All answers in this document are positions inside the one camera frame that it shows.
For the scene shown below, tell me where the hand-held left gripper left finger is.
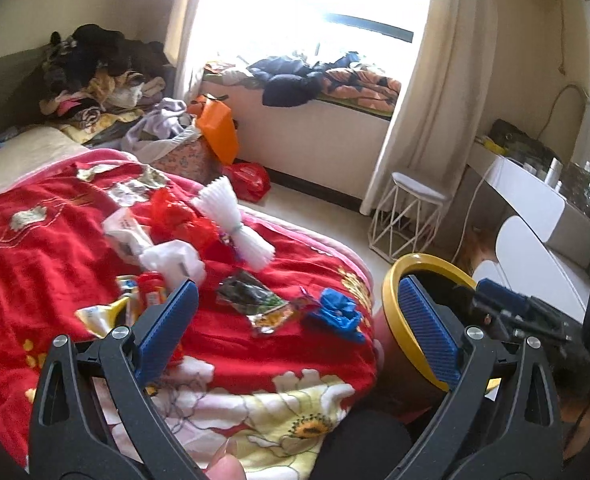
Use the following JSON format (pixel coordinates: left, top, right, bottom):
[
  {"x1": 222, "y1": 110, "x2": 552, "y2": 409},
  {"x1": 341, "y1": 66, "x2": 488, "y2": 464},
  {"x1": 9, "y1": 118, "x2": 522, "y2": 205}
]
[{"x1": 29, "y1": 279, "x2": 209, "y2": 480}]

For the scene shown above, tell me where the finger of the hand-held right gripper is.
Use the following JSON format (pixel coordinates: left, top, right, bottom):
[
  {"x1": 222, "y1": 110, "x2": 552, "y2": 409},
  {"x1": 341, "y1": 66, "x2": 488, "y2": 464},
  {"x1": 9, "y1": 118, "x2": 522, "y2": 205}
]
[
  {"x1": 476, "y1": 279, "x2": 532, "y2": 313},
  {"x1": 452, "y1": 285, "x2": 500, "y2": 341}
]

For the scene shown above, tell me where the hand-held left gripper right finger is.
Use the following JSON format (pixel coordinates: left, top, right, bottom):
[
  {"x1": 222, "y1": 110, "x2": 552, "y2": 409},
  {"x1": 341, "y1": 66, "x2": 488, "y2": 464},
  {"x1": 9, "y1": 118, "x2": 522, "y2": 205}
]
[{"x1": 399, "y1": 275, "x2": 562, "y2": 480}]

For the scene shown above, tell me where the red snack packet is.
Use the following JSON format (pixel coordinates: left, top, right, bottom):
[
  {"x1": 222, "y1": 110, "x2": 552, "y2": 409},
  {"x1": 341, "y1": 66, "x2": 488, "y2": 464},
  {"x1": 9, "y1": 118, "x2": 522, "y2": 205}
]
[{"x1": 137, "y1": 270, "x2": 170, "y2": 312}]

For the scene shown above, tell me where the black bin with yellow rim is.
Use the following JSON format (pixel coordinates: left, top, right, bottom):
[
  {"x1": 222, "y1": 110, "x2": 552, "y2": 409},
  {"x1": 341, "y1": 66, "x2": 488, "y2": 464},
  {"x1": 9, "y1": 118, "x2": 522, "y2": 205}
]
[{"x1": 375, "y1": 252, "x2": 502, "y2": 421}]

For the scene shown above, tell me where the light blue yellow packet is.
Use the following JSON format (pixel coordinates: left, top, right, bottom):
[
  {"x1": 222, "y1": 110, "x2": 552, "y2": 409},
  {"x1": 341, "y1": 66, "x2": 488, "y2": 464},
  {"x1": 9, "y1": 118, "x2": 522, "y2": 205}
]
[{"x1": 117, "y1": 274, "x2": 140, "y2": 311}]

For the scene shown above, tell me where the yellow snack wrapper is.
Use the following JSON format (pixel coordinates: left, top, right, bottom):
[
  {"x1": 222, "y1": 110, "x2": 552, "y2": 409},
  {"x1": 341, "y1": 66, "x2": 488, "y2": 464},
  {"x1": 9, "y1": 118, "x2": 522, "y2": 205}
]
[{"x1": 75, "y1": 297, "x2": 136, "y2": 337}]

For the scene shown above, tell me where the blue wrapper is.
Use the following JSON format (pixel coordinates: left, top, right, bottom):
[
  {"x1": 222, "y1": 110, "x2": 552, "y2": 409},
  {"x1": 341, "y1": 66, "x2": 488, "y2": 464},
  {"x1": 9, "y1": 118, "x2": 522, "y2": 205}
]
[{"x1": 305, "y1": 287, "x2": 368, "y2": 345}]

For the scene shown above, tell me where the white paper packet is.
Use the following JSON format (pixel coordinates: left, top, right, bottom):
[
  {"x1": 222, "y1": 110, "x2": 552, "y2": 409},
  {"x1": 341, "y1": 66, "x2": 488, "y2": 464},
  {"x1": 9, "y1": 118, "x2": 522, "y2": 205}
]
[{"x1": 102, "y1": 207, "x2": 153, "y2": 266}]

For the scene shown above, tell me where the yellow red foil packet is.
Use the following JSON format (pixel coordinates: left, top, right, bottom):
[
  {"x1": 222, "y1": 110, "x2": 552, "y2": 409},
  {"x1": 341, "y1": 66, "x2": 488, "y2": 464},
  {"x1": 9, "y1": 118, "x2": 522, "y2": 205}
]
[{"x1": 247, "y1": 305, "x2": 308, "y2": 339}]

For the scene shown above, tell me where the white pleated plastic bundle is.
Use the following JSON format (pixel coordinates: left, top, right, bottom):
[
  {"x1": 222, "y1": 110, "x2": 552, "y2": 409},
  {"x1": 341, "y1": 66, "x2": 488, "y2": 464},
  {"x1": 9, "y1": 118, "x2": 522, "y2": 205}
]
[{"x1": 190, "y1": 175, "x2": 276, "y2": 271}]

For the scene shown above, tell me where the person's left hand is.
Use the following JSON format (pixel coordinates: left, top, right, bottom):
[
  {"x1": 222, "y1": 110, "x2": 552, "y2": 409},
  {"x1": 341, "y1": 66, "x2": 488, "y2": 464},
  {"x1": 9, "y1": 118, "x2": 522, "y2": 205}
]
[{"x1": 206, "y1": 442, "x2": 248, "y2": 480}]

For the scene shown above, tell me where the green black snack packet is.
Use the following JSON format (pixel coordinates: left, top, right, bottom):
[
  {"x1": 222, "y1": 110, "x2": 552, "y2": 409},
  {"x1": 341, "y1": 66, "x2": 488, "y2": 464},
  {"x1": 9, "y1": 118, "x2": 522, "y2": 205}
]
[{"x1": 216, "y1": 270, "x2": 290, "y2": 317}]

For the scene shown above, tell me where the purple wrapper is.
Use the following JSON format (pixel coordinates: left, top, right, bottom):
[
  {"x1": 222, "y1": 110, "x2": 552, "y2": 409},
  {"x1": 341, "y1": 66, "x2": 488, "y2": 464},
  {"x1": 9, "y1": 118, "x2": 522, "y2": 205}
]
[{"x1": 220, "y1": 230, "x2": 243, "y2": 263}]

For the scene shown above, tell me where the red plastic bag ball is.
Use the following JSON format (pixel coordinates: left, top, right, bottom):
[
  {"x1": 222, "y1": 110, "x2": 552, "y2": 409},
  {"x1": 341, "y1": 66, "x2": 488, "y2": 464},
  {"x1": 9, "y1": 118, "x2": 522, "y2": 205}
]
[{"x1": 147, "y1": 187, "x2": 216, "y2": 256}]

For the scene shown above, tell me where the white desk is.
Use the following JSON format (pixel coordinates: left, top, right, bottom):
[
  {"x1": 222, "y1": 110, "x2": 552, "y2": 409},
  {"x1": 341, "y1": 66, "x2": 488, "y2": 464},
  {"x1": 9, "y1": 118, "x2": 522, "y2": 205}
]
[{"x1": 467, "y1": 137, "x2": 590, "y2": 281}]

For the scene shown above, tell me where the red floral blanket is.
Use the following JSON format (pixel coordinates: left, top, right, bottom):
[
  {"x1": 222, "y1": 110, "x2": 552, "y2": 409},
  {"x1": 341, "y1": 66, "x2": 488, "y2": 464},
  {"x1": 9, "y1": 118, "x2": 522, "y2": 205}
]
[{"x1": 0, "y1": 157, "x2": 380, "y2": 471}]

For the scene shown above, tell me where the white bottle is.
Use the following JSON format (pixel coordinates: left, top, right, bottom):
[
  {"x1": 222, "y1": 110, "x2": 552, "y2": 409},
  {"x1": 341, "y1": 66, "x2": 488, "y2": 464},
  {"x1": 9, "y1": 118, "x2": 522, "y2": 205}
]
[{"x1": 545, "y1": 157, "x2": 566, "y2": 191}]

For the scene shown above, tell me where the person's leg in black pants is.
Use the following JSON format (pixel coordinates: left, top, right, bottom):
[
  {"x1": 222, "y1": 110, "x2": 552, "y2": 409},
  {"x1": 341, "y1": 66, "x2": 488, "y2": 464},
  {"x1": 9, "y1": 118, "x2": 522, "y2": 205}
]
[{"x1": 310, "y1": 410, "x2": 416, "y2": 480}]

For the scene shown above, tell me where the dark olive bag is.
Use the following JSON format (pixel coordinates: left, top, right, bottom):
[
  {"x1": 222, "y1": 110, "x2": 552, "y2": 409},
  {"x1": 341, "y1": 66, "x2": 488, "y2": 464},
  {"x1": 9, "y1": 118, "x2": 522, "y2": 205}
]
[{"x1": 490, "y1": 119, "x2": 558, "y2": 166}]

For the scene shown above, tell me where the red shopping bag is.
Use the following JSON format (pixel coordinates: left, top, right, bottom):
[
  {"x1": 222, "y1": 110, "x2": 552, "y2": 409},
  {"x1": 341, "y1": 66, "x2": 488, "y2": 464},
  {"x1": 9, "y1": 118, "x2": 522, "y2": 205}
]
[{"x1": 223, "y1": 162, "x2": 272, "y2": 203}]

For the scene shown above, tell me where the floral laundry basket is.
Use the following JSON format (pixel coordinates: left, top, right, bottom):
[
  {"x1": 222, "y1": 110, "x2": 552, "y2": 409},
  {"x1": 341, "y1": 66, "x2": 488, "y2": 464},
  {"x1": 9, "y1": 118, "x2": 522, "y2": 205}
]
[{"x1": 150, "y1": 127, "x2": 222, "y2": 186}]

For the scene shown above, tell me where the orange paper bag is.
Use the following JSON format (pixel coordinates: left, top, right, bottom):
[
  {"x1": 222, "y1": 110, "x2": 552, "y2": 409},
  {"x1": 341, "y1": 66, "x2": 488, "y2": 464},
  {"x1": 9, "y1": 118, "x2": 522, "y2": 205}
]
[{"x1": 187, "y1": 94, "x2": 240, "y2": 166}]

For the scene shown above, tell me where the lavender cloth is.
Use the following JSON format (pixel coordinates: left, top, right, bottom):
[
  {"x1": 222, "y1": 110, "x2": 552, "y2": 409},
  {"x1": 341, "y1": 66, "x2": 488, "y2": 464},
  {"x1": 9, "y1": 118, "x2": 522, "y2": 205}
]
[{"x1": 122, "y1": 99, "x2": 196, "y2": 161}]

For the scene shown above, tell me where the beige bed sheet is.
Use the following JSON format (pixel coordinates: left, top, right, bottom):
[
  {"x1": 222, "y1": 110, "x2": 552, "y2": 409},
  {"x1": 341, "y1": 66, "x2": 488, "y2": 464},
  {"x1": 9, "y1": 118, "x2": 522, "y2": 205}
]
[{"x1": 0, "y1": 127, "x2": 92, "y2": 206}]

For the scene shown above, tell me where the wide cream curtain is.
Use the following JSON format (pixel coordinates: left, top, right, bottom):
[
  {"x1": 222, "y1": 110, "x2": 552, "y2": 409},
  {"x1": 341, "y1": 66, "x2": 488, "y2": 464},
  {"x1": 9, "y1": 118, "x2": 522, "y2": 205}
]
[{"x1": 365, "y1": 0, "x2": 500, "y2": 216}]

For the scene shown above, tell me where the white window seat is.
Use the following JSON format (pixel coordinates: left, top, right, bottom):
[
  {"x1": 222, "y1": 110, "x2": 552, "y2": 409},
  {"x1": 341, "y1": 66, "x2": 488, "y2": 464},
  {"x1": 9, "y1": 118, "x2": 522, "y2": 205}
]
[{"x1": 202, "y1": 67, "x2": 396, "y2": 207}]

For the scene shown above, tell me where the orange printed blanket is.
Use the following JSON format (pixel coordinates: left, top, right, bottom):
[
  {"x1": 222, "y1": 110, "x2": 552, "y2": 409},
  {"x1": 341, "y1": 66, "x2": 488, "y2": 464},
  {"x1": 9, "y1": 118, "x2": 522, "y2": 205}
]
[{"x1": 320, "y1": 52, "x2": 402, "y2": 113}]

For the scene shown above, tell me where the dark puffer jacket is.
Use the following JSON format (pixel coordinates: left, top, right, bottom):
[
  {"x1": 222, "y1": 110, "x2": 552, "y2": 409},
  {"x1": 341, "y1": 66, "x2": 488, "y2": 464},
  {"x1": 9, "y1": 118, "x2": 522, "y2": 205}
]
[{"x1": 247, "y1": 55, "x2": 328, "y2": 108}]

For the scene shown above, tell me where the pile of clothes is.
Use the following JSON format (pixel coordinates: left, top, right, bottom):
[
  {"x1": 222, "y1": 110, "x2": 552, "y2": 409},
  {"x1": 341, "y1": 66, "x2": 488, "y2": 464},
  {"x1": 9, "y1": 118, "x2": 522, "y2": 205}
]
[{"x1": 40, "y1": 24, "x2": 176, "y2": 142}]

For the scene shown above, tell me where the narrow cream curtain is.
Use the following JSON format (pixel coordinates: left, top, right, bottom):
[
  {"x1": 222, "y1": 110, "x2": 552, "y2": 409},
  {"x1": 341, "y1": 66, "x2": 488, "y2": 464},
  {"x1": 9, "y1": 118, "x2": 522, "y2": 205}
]
[{"x1": 167, "y1": 0, "x2": 216, "y2": 106}]

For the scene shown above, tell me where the olive headboard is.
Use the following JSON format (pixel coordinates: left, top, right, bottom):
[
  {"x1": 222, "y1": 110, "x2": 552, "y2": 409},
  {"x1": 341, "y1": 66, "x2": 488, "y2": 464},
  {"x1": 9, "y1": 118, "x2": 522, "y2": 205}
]
[{"x1": 0, "y1": 47, "x2": 56, "y2": 136}]

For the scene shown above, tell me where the window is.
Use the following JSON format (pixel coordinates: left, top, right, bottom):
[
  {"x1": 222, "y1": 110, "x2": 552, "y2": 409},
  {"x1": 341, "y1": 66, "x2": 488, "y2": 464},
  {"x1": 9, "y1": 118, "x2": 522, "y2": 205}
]
[{"x1": 195, "y1": 0, "x2": 433, "y2": 66}]

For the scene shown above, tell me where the white cable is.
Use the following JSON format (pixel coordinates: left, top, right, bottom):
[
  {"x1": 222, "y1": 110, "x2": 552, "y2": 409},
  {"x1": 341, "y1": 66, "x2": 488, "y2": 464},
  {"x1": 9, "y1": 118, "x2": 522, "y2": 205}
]
[{"x1": 455, "y1": 167, "x2": 496, "y2": 266}]

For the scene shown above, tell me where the white wire stool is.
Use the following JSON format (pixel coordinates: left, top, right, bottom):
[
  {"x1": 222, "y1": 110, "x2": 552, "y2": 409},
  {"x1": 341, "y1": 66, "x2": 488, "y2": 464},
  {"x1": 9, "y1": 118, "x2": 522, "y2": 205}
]
[{"x1": 369, "y1": 171, "x2": 450, "y2": 264}]

